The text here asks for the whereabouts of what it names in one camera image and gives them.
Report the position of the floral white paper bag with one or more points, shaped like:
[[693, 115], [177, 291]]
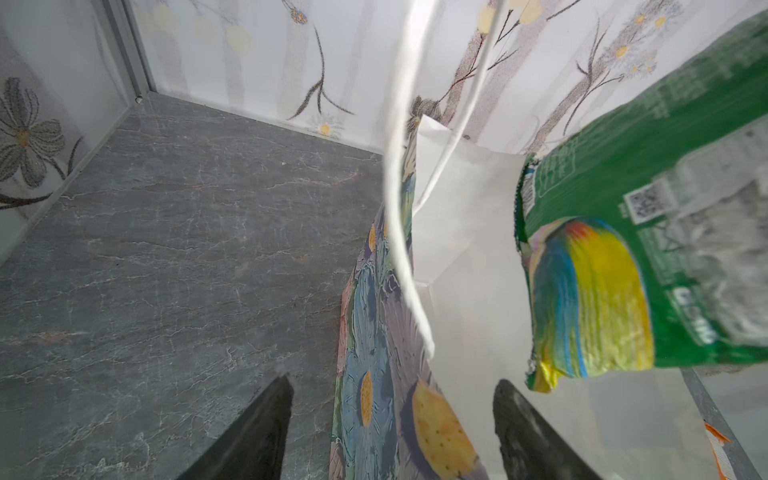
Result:
[[563, 64]]

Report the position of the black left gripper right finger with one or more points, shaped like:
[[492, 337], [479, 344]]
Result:
[[529, 446]]

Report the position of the orange fruit snack packet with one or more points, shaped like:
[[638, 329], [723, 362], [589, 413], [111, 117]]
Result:
[[718, 442]]

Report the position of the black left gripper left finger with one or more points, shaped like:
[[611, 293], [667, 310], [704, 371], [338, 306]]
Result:
[[253, 447]]

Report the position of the green snack packet front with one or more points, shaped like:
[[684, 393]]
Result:
[[644, 237]]

